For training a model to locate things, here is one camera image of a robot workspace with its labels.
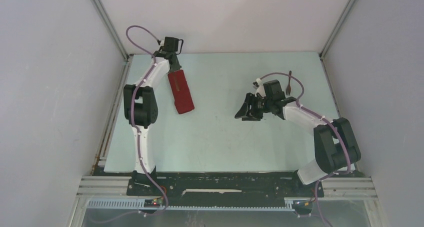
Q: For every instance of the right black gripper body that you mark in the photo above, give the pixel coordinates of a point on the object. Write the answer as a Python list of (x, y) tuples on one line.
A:
[(260, 106)]

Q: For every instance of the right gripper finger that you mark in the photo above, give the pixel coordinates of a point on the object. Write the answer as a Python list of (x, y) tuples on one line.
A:
[(245, 111), (251, 118)]

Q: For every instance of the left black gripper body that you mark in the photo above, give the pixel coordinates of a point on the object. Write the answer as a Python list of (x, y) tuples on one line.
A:
[(175, 68)]

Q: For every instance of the brown wooden fork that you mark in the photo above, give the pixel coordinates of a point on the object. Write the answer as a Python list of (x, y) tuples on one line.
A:
[(288, 87)]

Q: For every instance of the red cloth napkin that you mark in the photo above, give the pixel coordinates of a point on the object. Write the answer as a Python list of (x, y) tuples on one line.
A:
[(183, 101)]

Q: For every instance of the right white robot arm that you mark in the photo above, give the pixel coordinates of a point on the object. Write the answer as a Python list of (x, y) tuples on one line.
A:
[(335, 145)]

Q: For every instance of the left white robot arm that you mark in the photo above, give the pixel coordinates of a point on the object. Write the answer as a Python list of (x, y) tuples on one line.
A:
[(141, 108)]

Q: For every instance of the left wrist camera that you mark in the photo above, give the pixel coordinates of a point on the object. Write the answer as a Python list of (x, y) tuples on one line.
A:
[(171, 44)]

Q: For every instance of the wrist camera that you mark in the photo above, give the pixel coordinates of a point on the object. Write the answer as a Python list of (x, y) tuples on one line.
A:
[(171, 44), (269, 90)]

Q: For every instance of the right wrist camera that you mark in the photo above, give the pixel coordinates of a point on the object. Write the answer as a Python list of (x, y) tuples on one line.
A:
[(269, 90)]

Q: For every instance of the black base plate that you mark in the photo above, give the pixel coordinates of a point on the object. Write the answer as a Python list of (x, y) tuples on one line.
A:
[(223, 189)]

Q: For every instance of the white cable duct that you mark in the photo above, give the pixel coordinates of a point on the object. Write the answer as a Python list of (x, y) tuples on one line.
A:
[(139, 204)]

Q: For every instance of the aluminium frame rail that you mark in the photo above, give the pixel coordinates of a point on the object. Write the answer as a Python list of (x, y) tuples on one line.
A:
[(103, 187)]

